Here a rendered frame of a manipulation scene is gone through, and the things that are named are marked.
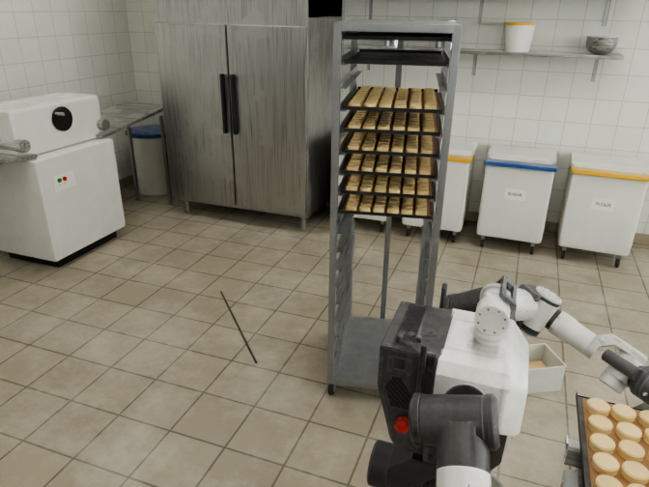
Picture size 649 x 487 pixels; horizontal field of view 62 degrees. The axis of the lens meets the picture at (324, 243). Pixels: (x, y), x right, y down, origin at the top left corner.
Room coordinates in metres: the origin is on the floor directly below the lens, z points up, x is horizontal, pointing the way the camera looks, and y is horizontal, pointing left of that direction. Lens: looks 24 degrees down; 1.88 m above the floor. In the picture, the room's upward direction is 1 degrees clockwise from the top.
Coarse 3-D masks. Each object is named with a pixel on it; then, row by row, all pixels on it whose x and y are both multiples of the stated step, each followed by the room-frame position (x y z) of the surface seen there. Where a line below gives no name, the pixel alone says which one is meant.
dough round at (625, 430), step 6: (618, 426) 0.95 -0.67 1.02; (624, 426) 0.95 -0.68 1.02; (630, 426) 0.95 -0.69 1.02; (636, 426) 0.95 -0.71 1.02; (618, 432) 0.94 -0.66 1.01; (624, 432) 0.93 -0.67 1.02; (630, 432) 0.93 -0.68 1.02; (636, 432) 0.93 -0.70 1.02; (624, 438) 0.92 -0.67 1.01; (630, 438) 0.92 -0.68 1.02; (636, 438) 0.91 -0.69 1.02
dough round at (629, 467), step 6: (624, 462) 0.84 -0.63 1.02; (630, 462) 0.84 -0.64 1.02; (636, 462) 0.84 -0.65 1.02; (624, 468) 0.83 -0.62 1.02; (630, 468) 0.83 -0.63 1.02; (636, 468) 0.83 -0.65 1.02; (642, 468) 0.83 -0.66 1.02; (624, 474) 0.82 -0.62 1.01; (630, 474) 0.81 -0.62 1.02; (636, 474) 0.81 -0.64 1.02; (642, 474) 0.81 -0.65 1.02; (648, 474) 0.81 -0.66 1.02; (630, 480) 0.81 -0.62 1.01; (636, 480) 0.80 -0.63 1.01; (642, 480) 0.80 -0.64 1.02
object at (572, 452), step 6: (570, 444) 1.01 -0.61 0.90; (576, 444) 1.01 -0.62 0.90; (570, 450) 1.01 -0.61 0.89; (576, 450) 1.00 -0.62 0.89; (564, 456) 1.02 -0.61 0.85; (570, 456) 1.01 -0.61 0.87; (576, 456) 1.00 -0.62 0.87; (564, 462) 1.01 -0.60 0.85; (570, 462) 1.00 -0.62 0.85; (576, 462) 1.00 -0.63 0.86
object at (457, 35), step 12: (456, 24) 2.16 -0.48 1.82; (456, 36) 2.15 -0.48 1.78; (456, 48) 2.15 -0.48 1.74; (456, 60) 2.14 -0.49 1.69; (456, 72) 2.14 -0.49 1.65; (444, 120) 2.15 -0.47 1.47; (444, 132) 2.15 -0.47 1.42; (444, 144) 2.15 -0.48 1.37; (444, 156) 2.15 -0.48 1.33; (444, 168) 2.14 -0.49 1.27; (444, 180) 2.14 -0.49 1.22; (432, 252) 2.15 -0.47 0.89; (432, 264) 2.15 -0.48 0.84; (432, 276) 2.15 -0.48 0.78; (432, 288) 2.14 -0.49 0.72; (432, 300) 2.14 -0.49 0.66
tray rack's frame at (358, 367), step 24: (360, 24) 2.20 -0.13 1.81; (384, 24) 2.19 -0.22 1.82; (408, 24) 2.17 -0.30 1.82; (432, 24) 2.16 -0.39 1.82; (384, 264) 2.80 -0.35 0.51; (384, 288) 2.80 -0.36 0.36; (384, 312) 2.80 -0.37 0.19; (360, 336) 2.60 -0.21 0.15; (360, 360) 2.38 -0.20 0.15; (336, 384) 2.21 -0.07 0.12; (360, 384) 2.19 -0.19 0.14
